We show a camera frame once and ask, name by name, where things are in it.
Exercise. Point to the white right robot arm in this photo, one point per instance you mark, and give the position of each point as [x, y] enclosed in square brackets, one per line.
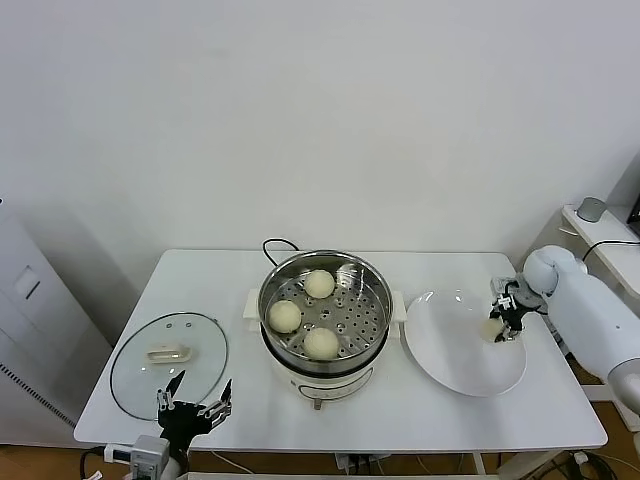
[590, 320]

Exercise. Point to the perforated steel steamer basket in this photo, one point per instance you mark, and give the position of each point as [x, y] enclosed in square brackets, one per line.
[370, 312]

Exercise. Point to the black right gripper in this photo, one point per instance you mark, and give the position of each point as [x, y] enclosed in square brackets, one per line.
[510, 315]

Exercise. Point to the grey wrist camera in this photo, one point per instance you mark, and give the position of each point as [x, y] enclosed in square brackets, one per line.
[142, 450]
[500, 286]

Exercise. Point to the black monitor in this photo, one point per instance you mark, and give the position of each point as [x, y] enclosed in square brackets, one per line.
[635, 210]

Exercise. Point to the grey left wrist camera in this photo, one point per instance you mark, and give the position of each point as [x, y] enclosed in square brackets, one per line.
[142, 450]

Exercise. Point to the white steamed baozi bun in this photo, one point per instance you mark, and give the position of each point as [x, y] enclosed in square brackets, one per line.
[321, 344]
[285, 316]
[320, 284]
[489, 330]

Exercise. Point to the white floor stand base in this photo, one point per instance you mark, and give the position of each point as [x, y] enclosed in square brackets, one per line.
[597, 393]

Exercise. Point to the white table leg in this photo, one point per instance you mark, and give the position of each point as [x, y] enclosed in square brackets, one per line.
[478, 462]
[182, 460]

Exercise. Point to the grey white cabinet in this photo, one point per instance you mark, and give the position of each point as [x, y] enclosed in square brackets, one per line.
[30, 320]

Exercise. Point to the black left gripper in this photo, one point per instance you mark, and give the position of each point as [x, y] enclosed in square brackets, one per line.
[185, 417]

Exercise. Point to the glass pot lid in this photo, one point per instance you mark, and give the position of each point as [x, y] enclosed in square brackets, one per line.
[170, 354]

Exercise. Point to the white round plate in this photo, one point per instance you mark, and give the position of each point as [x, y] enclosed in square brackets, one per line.
[450, 350]

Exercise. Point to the cream electric cooker base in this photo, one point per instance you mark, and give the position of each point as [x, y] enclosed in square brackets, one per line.
[325, 387]

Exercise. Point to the power strip under table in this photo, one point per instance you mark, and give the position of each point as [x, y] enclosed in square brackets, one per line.
[360, 461]

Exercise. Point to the white side desk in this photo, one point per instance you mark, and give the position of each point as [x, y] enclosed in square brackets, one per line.
[595, 230]

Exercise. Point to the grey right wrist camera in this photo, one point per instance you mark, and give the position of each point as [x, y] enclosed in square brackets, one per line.
[500, 286]

